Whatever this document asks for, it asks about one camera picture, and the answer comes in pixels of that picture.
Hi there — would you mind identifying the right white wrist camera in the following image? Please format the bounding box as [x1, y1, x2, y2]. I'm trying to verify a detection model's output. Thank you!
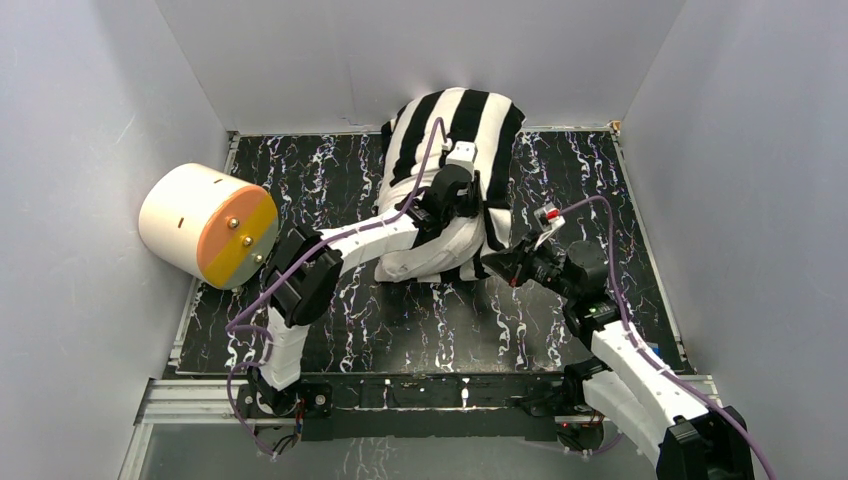
[533, 203, 565, 234]

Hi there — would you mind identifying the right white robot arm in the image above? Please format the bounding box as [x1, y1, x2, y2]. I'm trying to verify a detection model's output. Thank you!
[482, 236, 754, 479]

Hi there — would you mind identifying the purple cable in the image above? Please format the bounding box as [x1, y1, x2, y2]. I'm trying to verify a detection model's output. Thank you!
[222, 116, 449, 426]
[543, 194, 777, 480]

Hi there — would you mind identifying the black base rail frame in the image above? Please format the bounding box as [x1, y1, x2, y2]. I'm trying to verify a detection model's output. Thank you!
[233, 369, 616, 453]

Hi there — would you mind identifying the white orange cylinder roll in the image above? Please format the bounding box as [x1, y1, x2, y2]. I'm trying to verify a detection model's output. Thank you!
[138, 163, 279, 290]

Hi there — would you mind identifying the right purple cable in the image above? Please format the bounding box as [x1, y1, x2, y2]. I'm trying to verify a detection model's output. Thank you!
[543, 194, 777, 480]

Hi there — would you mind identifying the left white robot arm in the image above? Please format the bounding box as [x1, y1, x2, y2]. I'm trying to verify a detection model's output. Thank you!
[249, 164, 482, 416]

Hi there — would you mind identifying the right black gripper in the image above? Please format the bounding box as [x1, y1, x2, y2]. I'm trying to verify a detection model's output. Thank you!
[479, 231, 578, 302]

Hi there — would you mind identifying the black white striped pillowcase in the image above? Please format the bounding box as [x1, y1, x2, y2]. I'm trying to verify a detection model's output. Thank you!
[374, 87, 525, 283]

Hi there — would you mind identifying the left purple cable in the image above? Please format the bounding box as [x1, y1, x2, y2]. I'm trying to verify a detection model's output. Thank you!
[222, 116, 449, 426]

